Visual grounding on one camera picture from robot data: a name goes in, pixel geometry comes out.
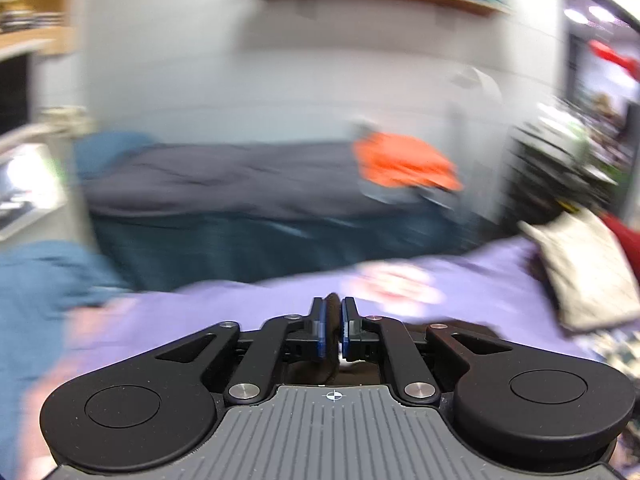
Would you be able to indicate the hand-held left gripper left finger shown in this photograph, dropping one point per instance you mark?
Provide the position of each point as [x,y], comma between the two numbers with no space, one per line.
[322,332]

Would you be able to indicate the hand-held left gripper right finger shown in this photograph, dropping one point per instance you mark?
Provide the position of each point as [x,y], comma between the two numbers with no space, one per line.
[346,332]

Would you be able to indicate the dark brown garment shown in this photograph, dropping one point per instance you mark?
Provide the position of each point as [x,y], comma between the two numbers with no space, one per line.
[330,298]

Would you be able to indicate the purple floral bedsheet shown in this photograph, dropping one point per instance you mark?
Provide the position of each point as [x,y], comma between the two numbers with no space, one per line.
[225,310]

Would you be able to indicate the dark teal bed cover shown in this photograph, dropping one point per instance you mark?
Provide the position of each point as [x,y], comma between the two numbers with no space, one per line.
[250,250]

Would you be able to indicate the orange cloth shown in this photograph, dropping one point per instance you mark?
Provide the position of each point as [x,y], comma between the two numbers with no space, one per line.
[400,160]

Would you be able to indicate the grey quilt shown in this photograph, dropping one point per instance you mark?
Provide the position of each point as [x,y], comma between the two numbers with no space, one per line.
[225,175]

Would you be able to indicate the white polka-dot garment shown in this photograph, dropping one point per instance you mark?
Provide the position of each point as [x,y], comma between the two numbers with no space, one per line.
[585,270]

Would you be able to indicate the green checkered cloth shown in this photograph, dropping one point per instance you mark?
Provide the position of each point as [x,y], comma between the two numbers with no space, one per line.
[620,350]

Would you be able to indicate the teal blanket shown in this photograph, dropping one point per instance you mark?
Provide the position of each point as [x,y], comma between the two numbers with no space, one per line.
[40,280]

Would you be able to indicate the red cloth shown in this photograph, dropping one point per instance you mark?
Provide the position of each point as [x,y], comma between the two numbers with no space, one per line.
[627,240]

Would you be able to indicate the glass door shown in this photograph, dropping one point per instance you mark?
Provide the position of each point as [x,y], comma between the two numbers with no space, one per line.
[600,120]

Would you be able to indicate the red object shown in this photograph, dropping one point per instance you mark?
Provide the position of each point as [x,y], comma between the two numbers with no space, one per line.
[612,55]

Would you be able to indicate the wooden shelf unit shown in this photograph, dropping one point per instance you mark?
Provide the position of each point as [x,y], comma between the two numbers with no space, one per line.
[30,42]

